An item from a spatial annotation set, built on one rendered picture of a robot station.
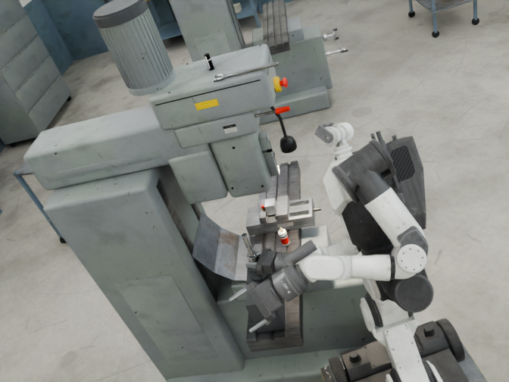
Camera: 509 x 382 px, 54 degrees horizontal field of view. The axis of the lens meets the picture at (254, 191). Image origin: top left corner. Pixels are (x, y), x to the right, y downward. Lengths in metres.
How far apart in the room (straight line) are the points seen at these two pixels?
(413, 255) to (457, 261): 2.13
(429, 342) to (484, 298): 0.99
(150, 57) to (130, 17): 0.16
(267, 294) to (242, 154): 0.79
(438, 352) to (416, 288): 0.94
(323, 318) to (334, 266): 1.34
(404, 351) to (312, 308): 0.67
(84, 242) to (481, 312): 2.24
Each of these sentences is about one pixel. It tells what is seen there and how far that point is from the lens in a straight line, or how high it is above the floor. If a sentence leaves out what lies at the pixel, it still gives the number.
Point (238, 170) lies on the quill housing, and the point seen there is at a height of 1.47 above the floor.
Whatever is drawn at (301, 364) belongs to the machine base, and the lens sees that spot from 2.94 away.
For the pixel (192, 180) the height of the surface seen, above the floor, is 1.48.
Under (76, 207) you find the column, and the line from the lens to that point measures 2.26.
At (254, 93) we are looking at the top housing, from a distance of 1.89.
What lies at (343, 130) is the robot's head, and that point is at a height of 1.74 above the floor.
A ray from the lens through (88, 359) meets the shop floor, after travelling 3.87.
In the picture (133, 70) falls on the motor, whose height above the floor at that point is 1.99.
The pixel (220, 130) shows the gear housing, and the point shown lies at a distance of 2.00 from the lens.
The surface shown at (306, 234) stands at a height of 0.84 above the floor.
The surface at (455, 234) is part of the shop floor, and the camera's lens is 3.70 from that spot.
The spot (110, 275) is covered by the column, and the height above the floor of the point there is 1.10.
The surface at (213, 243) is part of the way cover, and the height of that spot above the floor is 0.97.
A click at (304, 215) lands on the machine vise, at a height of 0.99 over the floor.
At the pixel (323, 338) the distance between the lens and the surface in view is 2.86.
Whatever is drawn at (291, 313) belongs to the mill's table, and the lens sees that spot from 2.22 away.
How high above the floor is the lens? 2.63
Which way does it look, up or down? 36 degrees down
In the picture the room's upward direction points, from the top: 20 degrees counter-clockwise
